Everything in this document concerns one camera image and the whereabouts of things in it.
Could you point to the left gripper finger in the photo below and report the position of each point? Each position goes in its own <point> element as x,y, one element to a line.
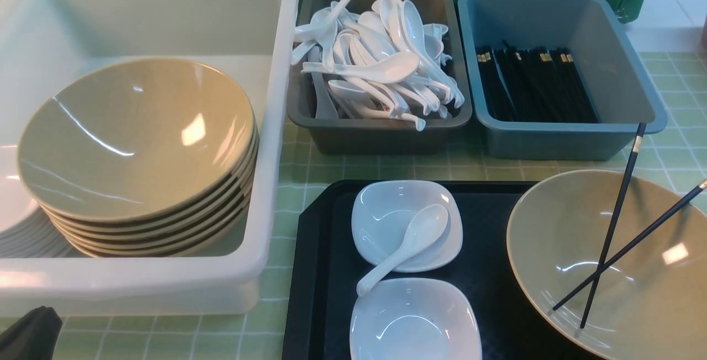
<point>33,336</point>

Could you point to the white square dish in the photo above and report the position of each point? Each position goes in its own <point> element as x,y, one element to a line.
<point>382,212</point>
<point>414,318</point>

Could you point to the white ceramic soup spoon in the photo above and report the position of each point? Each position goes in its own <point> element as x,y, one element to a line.
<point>424,229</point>

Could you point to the large beige noodle bowl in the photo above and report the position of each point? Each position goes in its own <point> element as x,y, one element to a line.
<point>650,304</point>

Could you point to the black chopstick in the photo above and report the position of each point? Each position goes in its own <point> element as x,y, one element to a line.
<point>686,199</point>
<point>626,178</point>

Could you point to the top beige bowl in stack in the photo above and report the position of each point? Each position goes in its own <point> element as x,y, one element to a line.
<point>135,139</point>

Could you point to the stack of beige bowls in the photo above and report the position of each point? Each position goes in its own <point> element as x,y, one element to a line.
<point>179,232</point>

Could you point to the black serving tray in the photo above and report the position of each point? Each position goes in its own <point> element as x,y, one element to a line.
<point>327,266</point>

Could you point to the large white plastic tub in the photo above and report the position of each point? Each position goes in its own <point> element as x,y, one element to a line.
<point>46,43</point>

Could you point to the grey spoon bin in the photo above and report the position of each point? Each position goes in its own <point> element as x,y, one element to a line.
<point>386,136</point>

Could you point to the pile of white spoons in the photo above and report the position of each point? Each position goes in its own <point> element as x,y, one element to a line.
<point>384,63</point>

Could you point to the bundle of black chopsticks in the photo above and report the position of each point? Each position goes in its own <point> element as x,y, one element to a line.
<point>538,85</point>

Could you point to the blue chopstick bin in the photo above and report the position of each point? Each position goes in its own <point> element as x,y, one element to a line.
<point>618,85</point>

